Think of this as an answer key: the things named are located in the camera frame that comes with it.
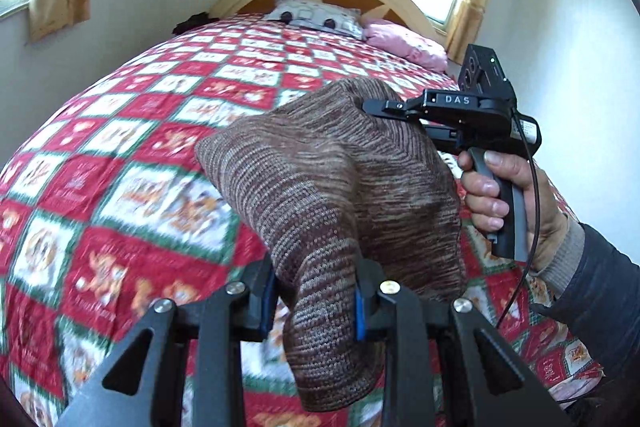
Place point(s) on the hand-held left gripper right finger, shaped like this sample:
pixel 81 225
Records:
pixel 358 312

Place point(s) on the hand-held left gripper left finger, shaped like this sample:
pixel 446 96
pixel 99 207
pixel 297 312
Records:
pixel 269 302

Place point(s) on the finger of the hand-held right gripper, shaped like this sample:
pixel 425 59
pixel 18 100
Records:
pixel 390 108
pixel 440 138

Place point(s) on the brown knit sweater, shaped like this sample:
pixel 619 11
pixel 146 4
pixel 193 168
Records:
pixel 340 187

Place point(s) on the person's right forearm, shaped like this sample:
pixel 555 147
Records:
pixel 595 287

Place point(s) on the person's right hand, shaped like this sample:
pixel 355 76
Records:
pixel 545 207

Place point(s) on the pink pillow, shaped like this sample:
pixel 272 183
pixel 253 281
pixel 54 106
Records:
pixel 405 44

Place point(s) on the white printed pillow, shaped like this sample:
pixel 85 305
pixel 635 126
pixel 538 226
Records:
pixel 315 17

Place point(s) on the red white patchwork quilt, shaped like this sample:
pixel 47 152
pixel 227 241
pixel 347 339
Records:
pixel 125 167

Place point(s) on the dark cloth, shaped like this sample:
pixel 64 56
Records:
pixel 192 23

